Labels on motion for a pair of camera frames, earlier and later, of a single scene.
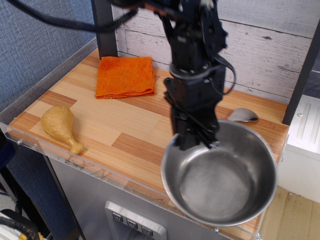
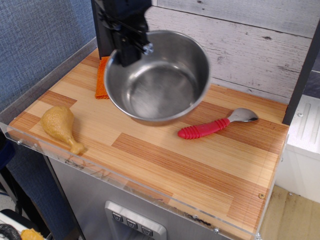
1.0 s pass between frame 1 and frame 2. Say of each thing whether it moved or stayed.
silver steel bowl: moved
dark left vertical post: stayed
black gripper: moved
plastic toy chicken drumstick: stayed
